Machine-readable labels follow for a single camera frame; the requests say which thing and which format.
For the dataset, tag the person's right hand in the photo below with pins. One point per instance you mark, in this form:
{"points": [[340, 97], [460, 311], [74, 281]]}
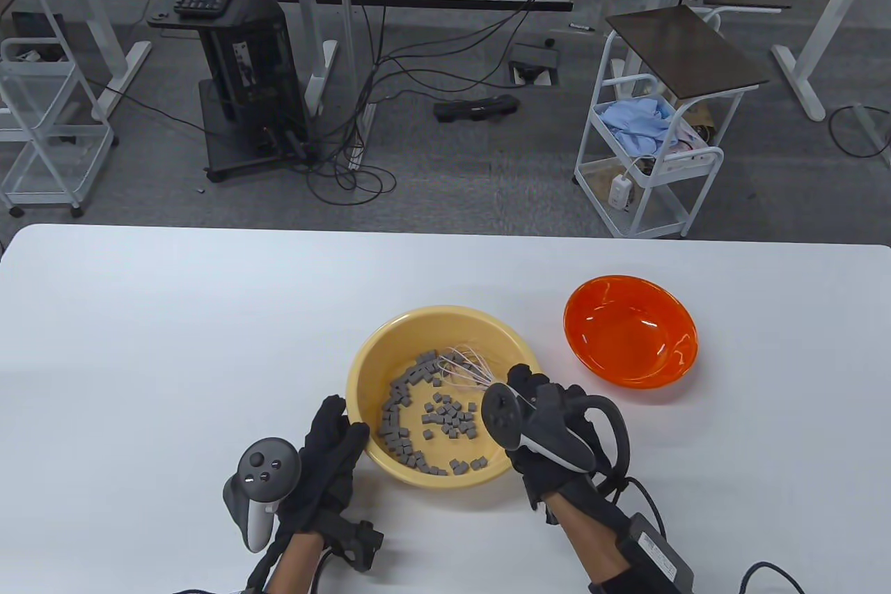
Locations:
{"points": [[550, 479]]}

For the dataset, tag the person's left hand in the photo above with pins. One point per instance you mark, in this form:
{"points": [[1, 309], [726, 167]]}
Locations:
{"points": [[327, 462]]}

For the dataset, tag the pile of grey toy blocks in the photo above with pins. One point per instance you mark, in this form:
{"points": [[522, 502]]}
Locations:
{"points": [[449, 420]]}

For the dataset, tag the yellow plastic basin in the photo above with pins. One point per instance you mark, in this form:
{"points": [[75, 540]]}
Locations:
{"points": [[501, 343]]}

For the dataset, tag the orange plastic bowl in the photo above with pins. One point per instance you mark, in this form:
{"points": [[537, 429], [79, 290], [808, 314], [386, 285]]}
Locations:
{"points": [[626, 329]]}

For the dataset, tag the person's right forearm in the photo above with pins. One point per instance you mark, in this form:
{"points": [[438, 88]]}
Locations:
{"points": [[585, 538]]}

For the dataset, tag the black forearm sensor box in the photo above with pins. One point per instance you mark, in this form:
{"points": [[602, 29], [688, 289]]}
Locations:
{"points": [[658, 552]]}

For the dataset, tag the person's left forearm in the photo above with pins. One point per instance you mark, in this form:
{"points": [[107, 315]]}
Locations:
{"points": [[296, 563]]}

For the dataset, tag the grey right hand controller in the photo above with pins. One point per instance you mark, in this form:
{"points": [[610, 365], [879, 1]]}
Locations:
{"points": [[550, 434]]}

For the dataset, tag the grey hand controller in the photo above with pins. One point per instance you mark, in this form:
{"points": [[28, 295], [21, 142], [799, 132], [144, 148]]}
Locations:
{"points": [[261, 475], [550, 434]]}

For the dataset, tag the grey left hand controller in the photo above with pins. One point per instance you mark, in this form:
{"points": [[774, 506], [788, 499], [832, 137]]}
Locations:
{"points": [[261, 475]]}

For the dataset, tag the white power adapter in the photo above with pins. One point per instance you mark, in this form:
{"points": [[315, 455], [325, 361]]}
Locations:
{"points": [[619, 193]]}

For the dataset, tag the blue cloth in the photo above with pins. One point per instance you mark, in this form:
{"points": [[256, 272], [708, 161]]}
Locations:
{"points": [[633, 124]]}

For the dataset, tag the black power strip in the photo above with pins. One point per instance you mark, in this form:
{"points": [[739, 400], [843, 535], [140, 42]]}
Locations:
{"points": [[477, 108]]}

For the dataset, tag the black computer cart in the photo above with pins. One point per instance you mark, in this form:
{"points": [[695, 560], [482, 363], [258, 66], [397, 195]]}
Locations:
{"points": [[257, 58]]}

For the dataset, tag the floor socket box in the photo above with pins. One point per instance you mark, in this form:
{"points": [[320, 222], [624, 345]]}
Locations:
{"points": [[532, 58]]}

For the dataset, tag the white cart with brown top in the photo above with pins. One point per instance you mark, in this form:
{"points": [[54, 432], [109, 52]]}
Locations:
{"points": [[686, 51]]}

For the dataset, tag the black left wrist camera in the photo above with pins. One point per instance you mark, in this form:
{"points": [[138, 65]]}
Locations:
{"points": [[362, 538]]}

